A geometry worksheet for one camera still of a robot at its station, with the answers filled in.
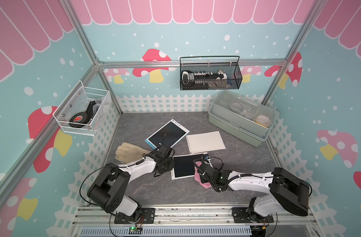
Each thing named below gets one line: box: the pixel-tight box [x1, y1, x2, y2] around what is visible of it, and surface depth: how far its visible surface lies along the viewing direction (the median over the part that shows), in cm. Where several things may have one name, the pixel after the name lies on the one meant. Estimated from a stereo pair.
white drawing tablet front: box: [185, 130, 226, 155], surface depth 105 cm
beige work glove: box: [114, 142, 151, 164], surface depth 99 cm
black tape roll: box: [69, 112, 88, 128], surface depth 71 cm
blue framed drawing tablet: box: [144, 118, 190, 150], surface depth 112 cm
